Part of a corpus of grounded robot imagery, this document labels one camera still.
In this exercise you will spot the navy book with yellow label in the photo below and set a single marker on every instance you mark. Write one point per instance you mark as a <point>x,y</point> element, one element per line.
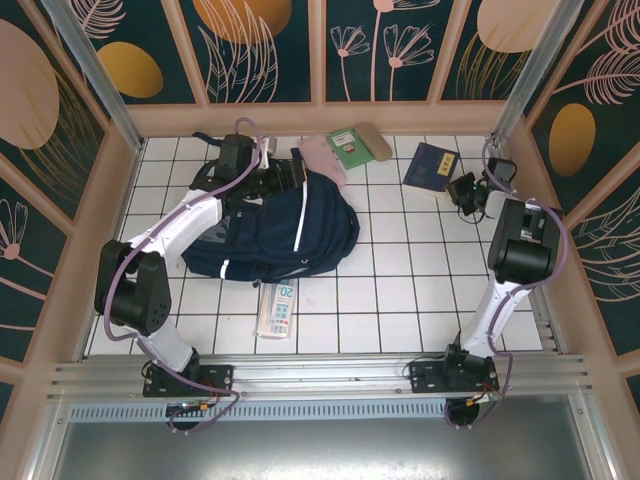
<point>425,170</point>

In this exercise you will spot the pink pencil case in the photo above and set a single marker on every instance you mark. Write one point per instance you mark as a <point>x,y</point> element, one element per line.
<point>322,157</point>

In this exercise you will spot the navy blue backpack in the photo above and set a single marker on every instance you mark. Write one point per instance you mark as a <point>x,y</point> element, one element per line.
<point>280,230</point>

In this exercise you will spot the beige glasses case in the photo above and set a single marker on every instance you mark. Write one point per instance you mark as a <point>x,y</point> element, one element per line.
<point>375,140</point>

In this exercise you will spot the green notebook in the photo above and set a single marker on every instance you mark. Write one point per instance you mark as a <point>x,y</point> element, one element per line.
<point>350,150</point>

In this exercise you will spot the clear pack of blue pens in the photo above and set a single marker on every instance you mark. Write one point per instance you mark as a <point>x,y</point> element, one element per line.
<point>277,315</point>

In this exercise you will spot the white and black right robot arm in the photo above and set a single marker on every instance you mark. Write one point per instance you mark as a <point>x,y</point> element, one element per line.
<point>500,315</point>

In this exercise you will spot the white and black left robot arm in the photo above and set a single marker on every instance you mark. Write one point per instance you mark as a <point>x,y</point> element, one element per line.
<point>170,225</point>

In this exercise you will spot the grey metal sheet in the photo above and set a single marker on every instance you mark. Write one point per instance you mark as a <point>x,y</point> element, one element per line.
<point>320,450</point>

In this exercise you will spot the aluminium corner post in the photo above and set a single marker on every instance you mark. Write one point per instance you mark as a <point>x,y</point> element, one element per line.
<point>100,80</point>
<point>531,75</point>

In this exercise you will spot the aluminium side rail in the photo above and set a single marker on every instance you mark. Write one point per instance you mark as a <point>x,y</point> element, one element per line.
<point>550,330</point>

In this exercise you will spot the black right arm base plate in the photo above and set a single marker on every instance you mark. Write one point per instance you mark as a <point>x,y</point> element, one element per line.
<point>422,380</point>

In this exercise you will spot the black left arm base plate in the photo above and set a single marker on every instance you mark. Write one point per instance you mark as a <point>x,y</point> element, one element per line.
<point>220,375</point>

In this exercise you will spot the aluminium rail frame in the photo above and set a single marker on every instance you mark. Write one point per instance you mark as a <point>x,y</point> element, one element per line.
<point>320,370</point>

